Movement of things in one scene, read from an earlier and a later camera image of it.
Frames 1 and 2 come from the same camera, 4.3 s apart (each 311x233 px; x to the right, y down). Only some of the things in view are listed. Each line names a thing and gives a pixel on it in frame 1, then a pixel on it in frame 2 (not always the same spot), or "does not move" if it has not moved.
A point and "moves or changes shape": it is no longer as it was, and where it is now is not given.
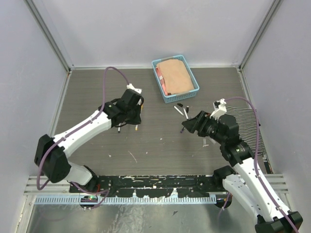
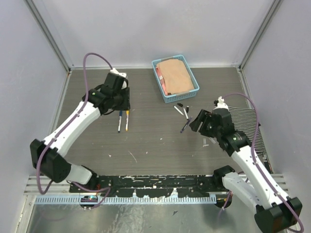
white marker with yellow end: x=136 y=125 moves or changes shape
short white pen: x=179 y=110 does not move
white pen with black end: x=187 y=118 does not move
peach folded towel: x=174 y=76 does not move
